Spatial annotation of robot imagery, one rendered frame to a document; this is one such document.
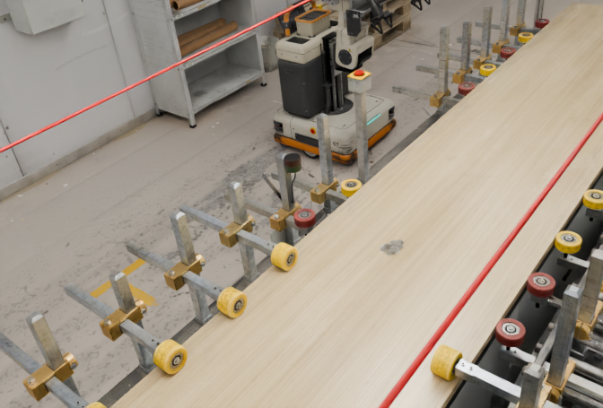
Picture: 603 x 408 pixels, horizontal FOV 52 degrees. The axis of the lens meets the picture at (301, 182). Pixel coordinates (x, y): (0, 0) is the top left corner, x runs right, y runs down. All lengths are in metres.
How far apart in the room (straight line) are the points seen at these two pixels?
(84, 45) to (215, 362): 3.35
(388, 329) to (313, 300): 0.25
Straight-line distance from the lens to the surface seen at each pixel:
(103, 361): 3.22
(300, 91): 4.15
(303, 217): 2.25
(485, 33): 3.63
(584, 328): 1.97
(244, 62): 5.59
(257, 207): 2.41
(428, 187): 2.38
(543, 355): 1.90
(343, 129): 4.08
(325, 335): 1.83
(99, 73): 4.89
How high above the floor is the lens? 2.25
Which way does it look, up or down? 33 degrees down
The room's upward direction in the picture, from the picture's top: 7 degrees counter-clockwise
